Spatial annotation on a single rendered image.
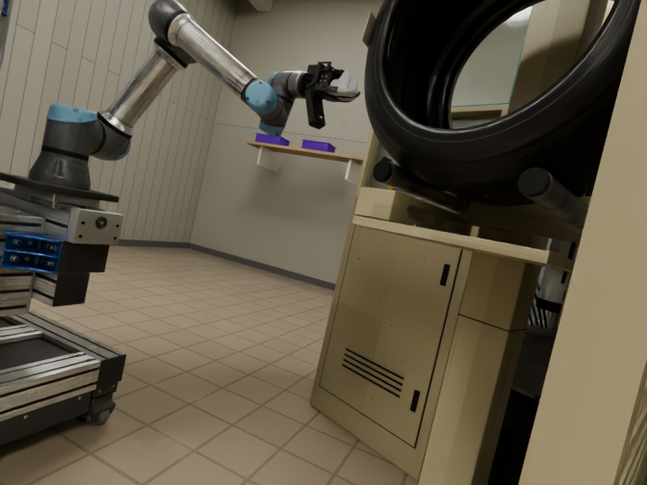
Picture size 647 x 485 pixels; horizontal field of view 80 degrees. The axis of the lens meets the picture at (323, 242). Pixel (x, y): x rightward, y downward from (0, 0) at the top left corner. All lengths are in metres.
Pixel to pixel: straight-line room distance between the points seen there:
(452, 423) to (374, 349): 0.51
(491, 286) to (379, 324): 0.59
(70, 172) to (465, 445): 1.27
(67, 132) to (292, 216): 3.94
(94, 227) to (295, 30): 4.88
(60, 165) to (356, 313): 1.10
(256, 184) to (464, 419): 4.61
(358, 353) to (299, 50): 4.61
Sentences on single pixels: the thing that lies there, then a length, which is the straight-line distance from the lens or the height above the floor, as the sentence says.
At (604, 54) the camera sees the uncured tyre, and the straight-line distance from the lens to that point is 0.68.
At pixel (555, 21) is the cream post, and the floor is 1.36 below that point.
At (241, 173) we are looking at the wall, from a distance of 5.52.
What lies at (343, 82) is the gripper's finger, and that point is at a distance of 1.07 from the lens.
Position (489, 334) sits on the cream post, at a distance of 1.05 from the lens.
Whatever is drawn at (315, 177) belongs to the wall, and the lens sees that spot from 4.97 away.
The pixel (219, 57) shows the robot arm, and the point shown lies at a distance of 1.18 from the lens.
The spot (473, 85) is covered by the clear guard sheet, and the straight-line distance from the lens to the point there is 1.55.
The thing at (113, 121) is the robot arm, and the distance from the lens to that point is 1.42.
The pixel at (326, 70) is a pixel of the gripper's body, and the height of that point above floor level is 1.16.
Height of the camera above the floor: 0.77
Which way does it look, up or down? 3 degrees down
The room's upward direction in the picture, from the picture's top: 12 degrees clockwise
